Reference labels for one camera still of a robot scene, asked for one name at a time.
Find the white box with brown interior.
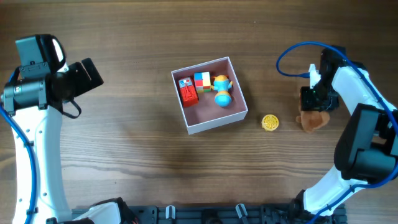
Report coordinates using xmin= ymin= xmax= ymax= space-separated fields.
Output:
xmin=171 ymin=57 xmax=248 ymax=134

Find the yellow round plastic toy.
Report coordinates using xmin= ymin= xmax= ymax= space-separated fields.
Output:
xmin=261 ymin=114 xmax=279 ymax=131

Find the brown plush toy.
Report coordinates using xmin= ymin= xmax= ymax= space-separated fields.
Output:
xmin=296 ymin=105 xmax=330 ymax=133

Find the blue and orange duck toy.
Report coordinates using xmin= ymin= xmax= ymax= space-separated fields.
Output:
xmin=211 ymin=75 xmax=233 ymax=108

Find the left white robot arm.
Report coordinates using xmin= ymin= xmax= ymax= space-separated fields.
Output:
xmin=1 ymin=58 xmax=134 ymax=223

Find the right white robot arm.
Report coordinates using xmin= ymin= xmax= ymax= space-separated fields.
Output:
xmin=287 ymin=44 xmax=397 ymax=223

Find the red toy fire truck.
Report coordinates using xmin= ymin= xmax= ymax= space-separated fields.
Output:
xmin=178 ymin=77 xmax=198 ymax=108

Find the left blue cable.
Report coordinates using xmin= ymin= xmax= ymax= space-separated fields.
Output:
xmin=0 ymin=68 xmax=37 ymax=224

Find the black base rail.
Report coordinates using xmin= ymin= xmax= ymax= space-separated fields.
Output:
xmin=70 ymin=203 xmax=348 ymax=224

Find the colourful puzzle cube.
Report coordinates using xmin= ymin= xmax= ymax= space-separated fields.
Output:
xmin=194 ymin=72 xmax=211 ymax=93

